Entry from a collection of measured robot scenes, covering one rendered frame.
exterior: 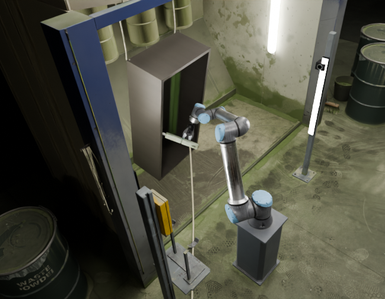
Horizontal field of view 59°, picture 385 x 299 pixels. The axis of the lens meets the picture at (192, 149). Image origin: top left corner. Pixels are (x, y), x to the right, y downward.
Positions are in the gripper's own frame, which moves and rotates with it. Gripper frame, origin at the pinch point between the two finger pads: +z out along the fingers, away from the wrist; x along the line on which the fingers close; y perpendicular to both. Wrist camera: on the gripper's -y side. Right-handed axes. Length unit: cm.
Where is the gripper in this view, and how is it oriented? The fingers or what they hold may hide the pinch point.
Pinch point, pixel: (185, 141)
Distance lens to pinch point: 305.5
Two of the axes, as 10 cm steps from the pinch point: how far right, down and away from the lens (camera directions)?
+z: -3.7, 8.3, 4.2
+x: -9.3, -3.7, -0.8
